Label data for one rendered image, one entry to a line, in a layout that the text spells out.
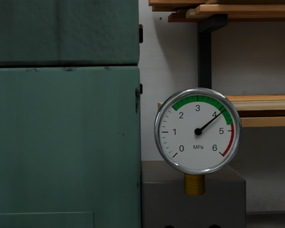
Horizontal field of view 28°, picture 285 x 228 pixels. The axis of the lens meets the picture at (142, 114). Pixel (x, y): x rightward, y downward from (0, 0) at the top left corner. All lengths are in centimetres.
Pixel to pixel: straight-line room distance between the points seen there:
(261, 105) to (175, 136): 213
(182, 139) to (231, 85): 260
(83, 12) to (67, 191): 15
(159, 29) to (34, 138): 249
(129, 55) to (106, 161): 9
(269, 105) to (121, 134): 210
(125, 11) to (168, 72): 247
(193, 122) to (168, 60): 254
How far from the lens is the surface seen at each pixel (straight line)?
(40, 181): 48
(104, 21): 47
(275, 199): 312
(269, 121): 254
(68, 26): 47
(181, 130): 41
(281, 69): 307
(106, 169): 47
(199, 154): 41
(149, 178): 45
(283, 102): 256
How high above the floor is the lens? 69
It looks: 3 degrees down
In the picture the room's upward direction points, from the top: 1 degrees counter-clockwise
